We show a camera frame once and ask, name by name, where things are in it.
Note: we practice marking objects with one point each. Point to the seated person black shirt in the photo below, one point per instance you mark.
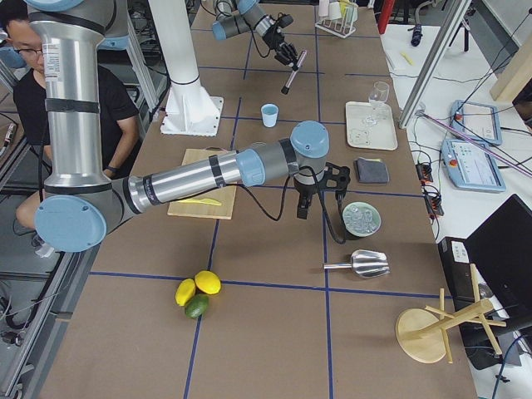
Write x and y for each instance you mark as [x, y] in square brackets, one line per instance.
[79, 113]

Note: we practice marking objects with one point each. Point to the metal ice scoop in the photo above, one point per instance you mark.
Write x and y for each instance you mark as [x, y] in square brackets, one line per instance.
[364, 263]

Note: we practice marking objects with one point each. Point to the far teach pendant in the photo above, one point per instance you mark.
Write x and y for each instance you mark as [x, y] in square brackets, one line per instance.
[478, 121]

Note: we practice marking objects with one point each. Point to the aluminium frame post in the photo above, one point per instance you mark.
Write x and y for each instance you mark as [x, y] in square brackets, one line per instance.
[452, 21]

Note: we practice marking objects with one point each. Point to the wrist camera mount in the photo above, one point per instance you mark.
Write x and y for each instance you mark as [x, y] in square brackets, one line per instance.
[336, 178]
[281, 21]

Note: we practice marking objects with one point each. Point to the green bowl of ice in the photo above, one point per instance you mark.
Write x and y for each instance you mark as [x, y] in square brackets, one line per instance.
[361, 219]

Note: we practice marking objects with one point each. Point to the cream bear tray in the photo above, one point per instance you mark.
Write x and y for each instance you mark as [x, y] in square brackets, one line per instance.
[360, 134]

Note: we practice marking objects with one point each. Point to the wooden cutting board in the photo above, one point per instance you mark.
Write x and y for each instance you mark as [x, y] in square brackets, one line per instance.
[226, 195]

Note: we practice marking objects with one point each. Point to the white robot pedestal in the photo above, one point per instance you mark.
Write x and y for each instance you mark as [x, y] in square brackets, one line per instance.
[189, 109]

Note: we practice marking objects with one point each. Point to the grey folded cloth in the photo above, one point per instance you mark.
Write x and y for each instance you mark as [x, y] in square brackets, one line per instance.
[371, 171]

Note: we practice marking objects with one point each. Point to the wine glass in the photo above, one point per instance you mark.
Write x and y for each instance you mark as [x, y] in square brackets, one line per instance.
[376, 98]

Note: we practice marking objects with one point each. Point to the mint green cup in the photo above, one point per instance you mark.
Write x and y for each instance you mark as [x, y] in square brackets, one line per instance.
[351, 11]

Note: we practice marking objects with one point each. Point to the black laptop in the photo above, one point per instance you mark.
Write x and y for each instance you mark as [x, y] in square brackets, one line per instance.
[500, 248]

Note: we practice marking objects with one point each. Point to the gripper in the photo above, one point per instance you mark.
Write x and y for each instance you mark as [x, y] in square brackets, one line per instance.
[304, 190]
[275, 39]

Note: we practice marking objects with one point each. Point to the white wire cup rack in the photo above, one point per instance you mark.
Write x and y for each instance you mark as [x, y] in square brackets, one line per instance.
[336, 23]

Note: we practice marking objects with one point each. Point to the green lime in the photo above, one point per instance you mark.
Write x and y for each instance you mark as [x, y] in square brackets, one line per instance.
[197, 306]

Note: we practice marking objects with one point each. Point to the near teach pendant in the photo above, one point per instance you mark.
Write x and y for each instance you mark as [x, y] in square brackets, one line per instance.
[471, 166]

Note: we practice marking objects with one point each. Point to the white cup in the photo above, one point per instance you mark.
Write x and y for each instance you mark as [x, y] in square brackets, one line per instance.
[323, 9]

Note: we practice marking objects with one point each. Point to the teach pendant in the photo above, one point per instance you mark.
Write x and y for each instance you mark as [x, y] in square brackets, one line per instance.
[478, 121]
[471, 166]

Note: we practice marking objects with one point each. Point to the yellow lemon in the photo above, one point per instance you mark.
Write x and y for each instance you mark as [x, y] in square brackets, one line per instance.
[208, 282]
[185, 292]

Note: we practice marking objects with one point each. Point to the yellow plastic knife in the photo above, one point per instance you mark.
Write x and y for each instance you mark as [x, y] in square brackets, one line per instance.
[206, 201]

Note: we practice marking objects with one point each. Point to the light blue plastic cup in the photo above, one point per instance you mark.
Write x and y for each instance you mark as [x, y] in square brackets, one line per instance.
[269, 114]

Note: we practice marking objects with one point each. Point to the wooden mug tree stand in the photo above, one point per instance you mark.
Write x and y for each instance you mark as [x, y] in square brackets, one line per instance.
[422, 333]

